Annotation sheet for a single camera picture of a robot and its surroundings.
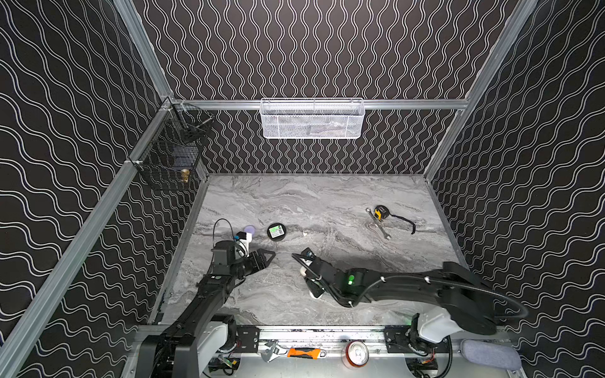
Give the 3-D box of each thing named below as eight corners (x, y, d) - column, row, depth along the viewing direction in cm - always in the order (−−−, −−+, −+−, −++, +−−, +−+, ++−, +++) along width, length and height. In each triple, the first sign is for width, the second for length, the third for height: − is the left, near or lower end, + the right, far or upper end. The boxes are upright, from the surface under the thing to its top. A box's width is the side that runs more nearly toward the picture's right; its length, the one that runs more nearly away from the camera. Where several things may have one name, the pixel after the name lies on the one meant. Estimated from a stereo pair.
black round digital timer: (266, 241, 99) (265, 238, 97) (268, 225, 104) (267, 222, 102) (285, 241, 99) (285, 238, 97) (286, 225, 104) (286, 222, 102)
